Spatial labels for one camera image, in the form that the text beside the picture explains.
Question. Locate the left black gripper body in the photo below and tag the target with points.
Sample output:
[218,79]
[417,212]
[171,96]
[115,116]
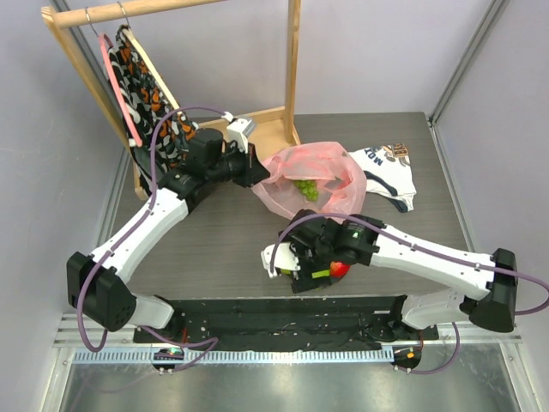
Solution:
[236,166]

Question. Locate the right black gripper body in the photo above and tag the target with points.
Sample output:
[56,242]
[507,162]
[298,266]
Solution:
[307,266]

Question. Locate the fake red strawberry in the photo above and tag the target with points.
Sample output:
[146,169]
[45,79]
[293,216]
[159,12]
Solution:
[338,269]

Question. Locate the fake green grapes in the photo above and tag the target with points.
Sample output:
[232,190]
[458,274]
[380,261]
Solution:
[308,188]

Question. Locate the pink plastic bag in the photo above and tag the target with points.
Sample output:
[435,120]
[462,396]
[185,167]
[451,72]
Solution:
[320,176]

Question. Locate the blue ceramic plate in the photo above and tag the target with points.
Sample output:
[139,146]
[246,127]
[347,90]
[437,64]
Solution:
[336,279]

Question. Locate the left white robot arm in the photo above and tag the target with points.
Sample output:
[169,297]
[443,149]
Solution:
[97,282]

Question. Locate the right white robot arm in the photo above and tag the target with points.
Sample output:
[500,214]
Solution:
[478,287]

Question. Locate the wooden clothes rack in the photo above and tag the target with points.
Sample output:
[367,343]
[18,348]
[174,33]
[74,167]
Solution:
[270,130]

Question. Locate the patterned black orange garment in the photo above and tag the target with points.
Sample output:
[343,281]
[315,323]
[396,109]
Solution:
[147,106]

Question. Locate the white navy shirt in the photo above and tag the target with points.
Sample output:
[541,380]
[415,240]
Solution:
[389,174]

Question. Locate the wooden clothes hanger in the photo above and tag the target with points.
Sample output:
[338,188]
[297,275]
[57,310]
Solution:
[155,74]

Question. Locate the pink clothes hanger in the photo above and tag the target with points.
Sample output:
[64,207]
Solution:
[105,46]

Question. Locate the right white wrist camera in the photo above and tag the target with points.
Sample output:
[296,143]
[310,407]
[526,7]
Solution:
[280,261]

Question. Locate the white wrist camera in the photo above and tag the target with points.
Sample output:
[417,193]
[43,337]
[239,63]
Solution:
[239,130]
[280,261]

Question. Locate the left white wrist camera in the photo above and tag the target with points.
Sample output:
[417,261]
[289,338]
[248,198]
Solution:
[239,130]

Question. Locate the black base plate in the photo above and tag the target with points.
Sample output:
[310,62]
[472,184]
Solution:
[332,323]

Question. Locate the slotted cable duct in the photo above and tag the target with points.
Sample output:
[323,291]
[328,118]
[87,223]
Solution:
[170,356]

